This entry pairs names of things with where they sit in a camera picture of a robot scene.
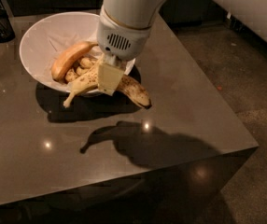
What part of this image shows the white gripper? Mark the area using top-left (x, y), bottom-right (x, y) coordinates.
top-left (97, 7), bottom-right (150, 96)

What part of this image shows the spotted yellow banana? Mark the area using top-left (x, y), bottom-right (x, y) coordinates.
top-left (63, 67), bottom-right (152, 109)

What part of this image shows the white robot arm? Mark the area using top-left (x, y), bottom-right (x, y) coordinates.
top-left (97, 0), bottom-right (166, 95)

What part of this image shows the small banana piece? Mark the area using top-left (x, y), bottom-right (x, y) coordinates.
top-left (78, 57), bottom-right (96, 69)

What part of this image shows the orange-yellow banana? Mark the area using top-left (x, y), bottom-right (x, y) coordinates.
top-left (51, 41), bottom-right (97, 82)

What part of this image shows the white bowl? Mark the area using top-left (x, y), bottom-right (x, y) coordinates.
top-left (19, 11), bottom-right (136, 97)

